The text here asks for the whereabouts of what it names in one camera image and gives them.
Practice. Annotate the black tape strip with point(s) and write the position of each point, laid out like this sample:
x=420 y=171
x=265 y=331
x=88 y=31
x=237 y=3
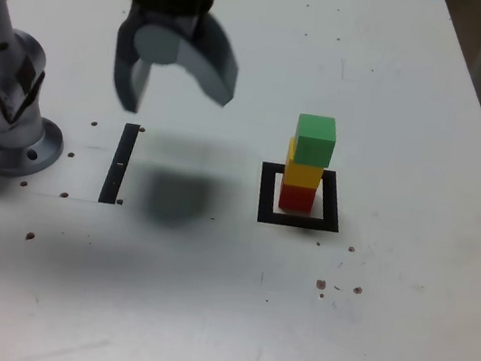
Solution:
x=116 y=170

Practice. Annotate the yellow cube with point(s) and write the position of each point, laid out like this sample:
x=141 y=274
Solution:
x=301 y=175

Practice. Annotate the red cube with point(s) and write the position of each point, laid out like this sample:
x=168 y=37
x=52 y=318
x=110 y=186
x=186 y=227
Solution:
x=296 y=197

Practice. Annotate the green cube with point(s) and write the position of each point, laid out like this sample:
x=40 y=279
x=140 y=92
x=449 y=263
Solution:
x=315 y=139

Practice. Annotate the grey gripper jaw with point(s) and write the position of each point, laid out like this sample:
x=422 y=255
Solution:
x=125 y=70
x=213 y=66

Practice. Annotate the black tape square outline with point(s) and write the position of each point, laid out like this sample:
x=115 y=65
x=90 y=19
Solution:
x=298 y=221

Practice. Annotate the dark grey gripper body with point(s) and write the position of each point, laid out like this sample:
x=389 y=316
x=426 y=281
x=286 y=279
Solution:
x=170 y=19

